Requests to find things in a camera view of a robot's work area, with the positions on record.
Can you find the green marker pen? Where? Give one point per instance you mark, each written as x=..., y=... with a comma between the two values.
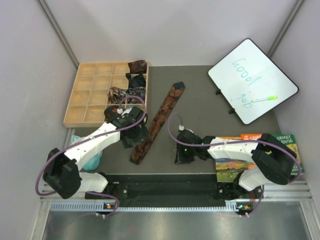
x=269, y=98

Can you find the wooden compartment tray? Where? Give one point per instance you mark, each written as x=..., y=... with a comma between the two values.
x=89, y=96

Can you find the white dry-erase board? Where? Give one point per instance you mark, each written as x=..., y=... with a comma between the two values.
x=246, y=73

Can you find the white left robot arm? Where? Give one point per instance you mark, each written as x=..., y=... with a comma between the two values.
x=63, y=172

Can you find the rolled multicolour floral tie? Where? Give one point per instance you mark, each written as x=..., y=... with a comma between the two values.
x=116, y=95

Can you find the brown red patterned tie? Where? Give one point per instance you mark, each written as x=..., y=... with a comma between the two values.
x=171, y=99

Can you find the green 104-storey treehouse book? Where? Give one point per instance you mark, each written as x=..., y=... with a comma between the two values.
x=290, y=141

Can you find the rolled blue patterned tie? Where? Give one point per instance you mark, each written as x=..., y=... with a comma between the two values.
x=136, y=91

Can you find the rolled black navy tie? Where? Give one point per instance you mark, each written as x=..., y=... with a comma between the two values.
x=136, y=81

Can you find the rolled black orange-leaf tie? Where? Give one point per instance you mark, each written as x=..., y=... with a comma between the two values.
x=112, y=111

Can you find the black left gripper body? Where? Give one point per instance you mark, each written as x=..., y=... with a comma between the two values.
x=138, y=135

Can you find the landscape cover book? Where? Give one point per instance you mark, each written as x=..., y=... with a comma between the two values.
x=229, y=165

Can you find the dark grey table mat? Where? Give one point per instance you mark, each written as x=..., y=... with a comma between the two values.
x=202, y=111

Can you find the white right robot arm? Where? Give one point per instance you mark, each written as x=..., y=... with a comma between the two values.
x=259, y=161

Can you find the teal cat-ear headphones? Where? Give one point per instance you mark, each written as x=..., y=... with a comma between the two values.
x=94, y=162

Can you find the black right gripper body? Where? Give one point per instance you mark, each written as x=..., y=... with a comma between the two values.
x=185, y=155

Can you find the rolled dark red tie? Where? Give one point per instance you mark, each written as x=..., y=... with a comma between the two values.
x=138, y=67

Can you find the orange 78-storey treehouse book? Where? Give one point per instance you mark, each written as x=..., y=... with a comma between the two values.
x=251, y=136

